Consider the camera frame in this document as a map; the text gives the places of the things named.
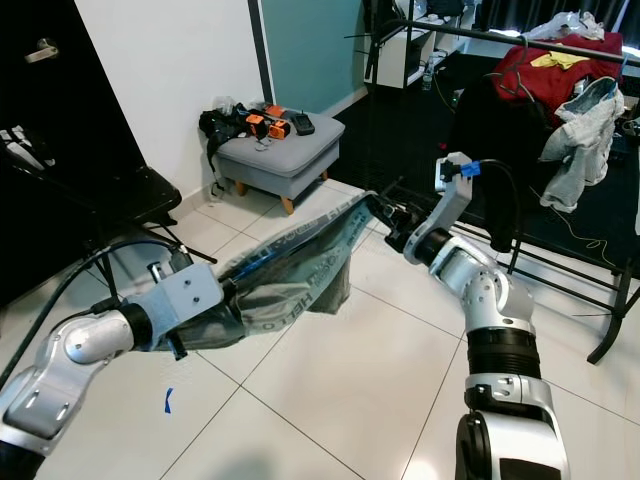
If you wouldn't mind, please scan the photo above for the black curtain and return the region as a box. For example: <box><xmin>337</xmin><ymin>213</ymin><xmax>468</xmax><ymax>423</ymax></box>
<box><xmin>475</xmin><ymin>0</ymin><xmax>640</xmax><ymax>51</ymax></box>

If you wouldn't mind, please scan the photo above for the grey white garment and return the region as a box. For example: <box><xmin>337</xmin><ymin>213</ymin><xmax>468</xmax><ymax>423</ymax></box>
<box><xmin>538</xmin><ymin>75</ymin><xmax>626</xmax><ymax>213</ymax></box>

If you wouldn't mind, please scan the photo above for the metal door handle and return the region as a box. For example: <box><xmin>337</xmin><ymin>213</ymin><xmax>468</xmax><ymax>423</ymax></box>
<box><xmin>28</xmin><ymin>38</ymin><xmax>63</xmax><ymax>64</ymax></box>

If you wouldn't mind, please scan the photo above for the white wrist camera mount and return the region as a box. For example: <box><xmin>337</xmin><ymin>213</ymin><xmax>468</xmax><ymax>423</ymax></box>
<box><xmin>435</xmin><ymin>150</ymin><xmax>479</xmax><ymax>233</ymax></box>
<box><xmin>145</xmin><ymin>260</ymin><xmax>229</xmax><ymax>339</ymax></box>

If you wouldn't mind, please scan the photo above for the black door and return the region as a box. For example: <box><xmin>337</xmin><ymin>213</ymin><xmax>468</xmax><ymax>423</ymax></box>
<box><xmin>0</xmin><ymin>0</ymin><xmax>151</xmax><ymax>301</ymax></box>

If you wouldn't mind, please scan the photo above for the black remote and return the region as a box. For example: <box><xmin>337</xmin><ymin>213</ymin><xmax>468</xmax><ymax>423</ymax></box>
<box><xmin>288</xmin><ymin>112</ymin><xmax>316</xmax><ymax>136</ymax></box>

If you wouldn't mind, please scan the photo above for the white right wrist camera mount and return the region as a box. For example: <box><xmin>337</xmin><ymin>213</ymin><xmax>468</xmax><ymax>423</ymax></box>
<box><xmin>435</xmin><ymin>150</ymin><xmax>479</xmax><ymax>233</ymax></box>

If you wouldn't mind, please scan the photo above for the black metal clothes rack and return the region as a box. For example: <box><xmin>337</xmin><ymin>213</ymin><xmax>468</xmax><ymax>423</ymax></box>
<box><xmin>360</xmin><ymin>0</ymin><xmax>640</xmax><ymax>366</ymax></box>

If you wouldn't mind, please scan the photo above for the grey printed shirt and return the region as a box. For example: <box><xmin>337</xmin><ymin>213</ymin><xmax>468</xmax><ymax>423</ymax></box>
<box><xmin>190</xmin><ymin>195</ymin><xmax>381</xmax><ymax>351</ymax></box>

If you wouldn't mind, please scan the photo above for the black folding chair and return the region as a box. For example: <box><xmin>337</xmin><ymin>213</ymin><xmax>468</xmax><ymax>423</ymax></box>
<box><xmin>0</xmin><ymin>125</ymin><xmax>221</xmax><ymax>291</ymax></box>

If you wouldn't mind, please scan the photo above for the black jacket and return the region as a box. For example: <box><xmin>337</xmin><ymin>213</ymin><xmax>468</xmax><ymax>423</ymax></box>
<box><xmin>448</xmin><ymin>85</ymin><xmax>561</xmax><ymax>251</ymax></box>

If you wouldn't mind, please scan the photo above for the black strap bundle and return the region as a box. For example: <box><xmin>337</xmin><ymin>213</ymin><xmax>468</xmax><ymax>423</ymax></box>
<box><xmin>200</xmin><ymin>100</ymin><xmax>251</xmax><ymax>171</ymax></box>

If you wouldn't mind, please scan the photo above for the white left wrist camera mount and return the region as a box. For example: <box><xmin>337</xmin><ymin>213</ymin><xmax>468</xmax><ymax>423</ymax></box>
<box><xmin>145</xmin><ymin>260</ymin><xmax>229</xmax><ymax>339</ymax></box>

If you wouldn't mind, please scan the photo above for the white shelf unit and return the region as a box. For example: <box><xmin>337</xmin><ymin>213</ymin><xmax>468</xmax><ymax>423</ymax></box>
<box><xmin>365</xmin><ymin>25</ymin><xmax>446</xmax><ymax>91</ymax></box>

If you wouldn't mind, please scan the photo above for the black white bag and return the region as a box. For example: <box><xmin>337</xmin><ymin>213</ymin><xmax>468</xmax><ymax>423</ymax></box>
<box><xmin>0</xmin><ymin>125</ymin><xmax>51</xmax><ymax>171</ymax></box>

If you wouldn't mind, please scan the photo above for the red garment yellow print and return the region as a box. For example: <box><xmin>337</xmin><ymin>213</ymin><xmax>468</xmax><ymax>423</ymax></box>
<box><xmin>490</xmin><ymin>32</ymin><xmax>623</xmax><ymax>121</ymax></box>

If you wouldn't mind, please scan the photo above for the orange black device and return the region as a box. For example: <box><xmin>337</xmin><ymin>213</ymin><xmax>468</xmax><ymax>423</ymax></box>
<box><xmin>245</xmin><ymin>103</ymin><xmax>291</xmax><ymax>141</ymax></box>

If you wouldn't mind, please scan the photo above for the white crumpled cloth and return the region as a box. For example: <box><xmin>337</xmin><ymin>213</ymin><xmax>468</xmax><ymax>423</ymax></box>
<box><xmin>528</xmin><ymin>10</ymin><xmax>606</xmax><ymax>43</ymax></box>

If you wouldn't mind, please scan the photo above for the grey padded footstool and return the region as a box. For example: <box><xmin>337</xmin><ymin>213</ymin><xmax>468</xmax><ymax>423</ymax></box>
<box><xmin>215</xmin><ymin>110</ymin><xmax>346</xmax><ymax>216</ymax></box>

